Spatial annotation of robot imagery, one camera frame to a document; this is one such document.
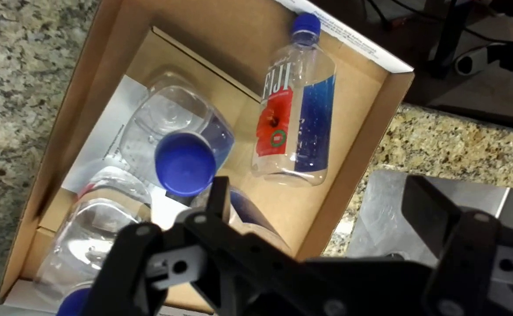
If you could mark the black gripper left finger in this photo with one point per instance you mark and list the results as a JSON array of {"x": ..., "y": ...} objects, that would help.
[{"x": 152, "y": 257}]

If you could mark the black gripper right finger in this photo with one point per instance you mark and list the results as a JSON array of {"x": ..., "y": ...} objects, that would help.
[{"x": 438, "y": 222}]

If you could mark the Fiji water bottle blue cap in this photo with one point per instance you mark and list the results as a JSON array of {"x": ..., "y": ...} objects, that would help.
[
  {"x": 92, "y": 235},
  {"x": 183, "y": 164},
  {"x": 292, "y": 117}
]

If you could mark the grey metal plate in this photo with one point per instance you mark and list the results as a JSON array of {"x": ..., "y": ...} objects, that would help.
[{"x": 385, "y": 222}]

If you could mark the shallow cardboard bottle tray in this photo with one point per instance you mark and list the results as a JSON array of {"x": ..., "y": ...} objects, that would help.
[{"x": 239, "y": 36}]

